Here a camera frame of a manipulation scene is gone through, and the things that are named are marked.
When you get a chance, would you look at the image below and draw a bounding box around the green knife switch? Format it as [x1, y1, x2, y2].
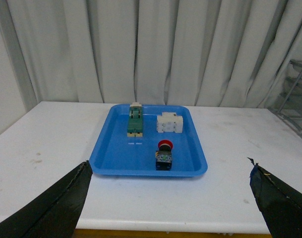
[127, 102, 143, 137]

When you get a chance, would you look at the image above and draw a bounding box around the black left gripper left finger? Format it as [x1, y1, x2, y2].
[0, 161, 93, 238]

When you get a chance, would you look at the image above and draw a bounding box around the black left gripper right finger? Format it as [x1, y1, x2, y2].
[249, 158, 302, 238]

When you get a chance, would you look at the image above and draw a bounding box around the white circuit breaker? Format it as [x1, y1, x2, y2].
[157, 112, 183, 133]

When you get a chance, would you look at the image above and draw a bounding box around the silver mesh tray rack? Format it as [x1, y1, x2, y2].
[269, 59, 302, 139]

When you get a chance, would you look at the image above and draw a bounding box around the blue plastic tray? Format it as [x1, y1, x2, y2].
[89, 104, 208, 178]

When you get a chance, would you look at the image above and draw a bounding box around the red emergency stop button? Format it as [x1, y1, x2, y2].
[155, 139, 173, 171]

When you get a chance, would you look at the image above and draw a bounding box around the white curtain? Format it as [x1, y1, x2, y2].
[0, 0, 302, 109]

